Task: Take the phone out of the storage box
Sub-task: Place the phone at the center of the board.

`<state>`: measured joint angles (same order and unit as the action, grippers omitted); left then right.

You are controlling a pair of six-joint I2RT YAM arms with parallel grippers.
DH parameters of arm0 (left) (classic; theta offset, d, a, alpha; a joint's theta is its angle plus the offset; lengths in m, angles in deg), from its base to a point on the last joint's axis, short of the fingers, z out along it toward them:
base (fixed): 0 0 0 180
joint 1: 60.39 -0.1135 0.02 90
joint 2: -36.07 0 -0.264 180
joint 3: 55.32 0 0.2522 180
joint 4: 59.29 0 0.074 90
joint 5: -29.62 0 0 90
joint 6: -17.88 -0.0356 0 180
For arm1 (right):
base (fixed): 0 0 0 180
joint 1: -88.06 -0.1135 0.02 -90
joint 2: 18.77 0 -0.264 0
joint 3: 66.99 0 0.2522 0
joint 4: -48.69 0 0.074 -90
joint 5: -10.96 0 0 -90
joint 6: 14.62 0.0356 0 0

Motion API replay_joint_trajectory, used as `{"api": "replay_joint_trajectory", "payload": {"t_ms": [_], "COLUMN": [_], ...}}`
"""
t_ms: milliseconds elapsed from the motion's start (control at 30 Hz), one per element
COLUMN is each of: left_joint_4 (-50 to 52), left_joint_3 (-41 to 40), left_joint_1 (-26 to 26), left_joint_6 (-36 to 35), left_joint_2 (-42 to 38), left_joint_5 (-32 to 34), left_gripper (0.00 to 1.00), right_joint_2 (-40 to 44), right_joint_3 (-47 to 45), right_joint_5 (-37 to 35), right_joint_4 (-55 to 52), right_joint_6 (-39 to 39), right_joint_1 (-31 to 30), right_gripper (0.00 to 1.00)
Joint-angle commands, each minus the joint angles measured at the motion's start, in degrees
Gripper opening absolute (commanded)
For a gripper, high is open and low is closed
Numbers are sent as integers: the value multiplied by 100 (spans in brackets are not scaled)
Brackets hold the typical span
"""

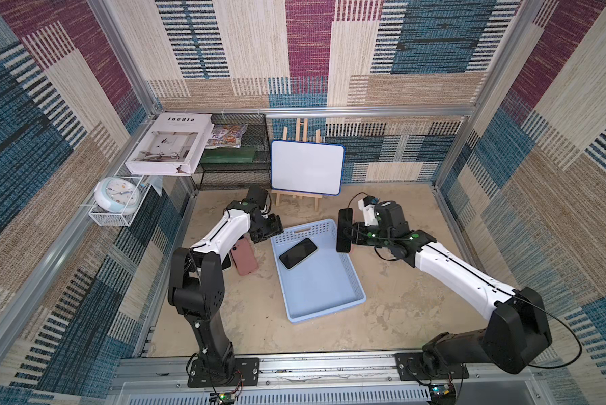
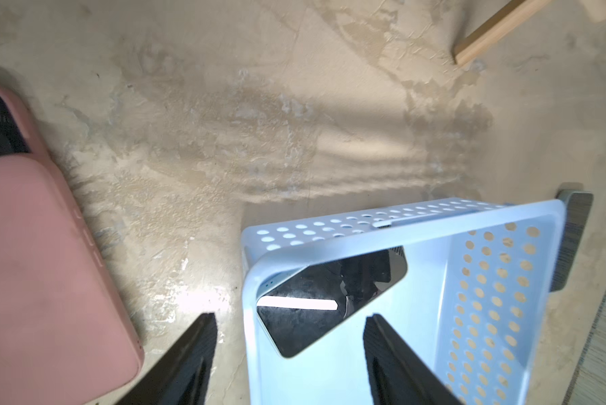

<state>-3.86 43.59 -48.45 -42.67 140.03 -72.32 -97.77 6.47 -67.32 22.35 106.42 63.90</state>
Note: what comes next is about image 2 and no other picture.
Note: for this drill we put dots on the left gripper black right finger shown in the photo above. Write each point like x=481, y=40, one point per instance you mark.
x=396, y=374

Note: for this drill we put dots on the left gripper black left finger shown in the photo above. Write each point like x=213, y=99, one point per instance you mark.
x=182, y=375

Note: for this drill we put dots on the blue plastic storage basket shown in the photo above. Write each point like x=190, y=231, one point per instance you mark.
x=470, y=305

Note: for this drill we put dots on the black phone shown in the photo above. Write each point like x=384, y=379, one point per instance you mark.
x=310, y=304

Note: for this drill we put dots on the pink phone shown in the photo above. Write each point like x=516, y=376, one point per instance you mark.
x=65, y=335

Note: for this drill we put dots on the dark reddish phone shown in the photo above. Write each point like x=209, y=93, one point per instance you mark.
x=578, y=207

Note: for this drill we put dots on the wooden easel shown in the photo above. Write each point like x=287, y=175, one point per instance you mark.
x=511, y=16

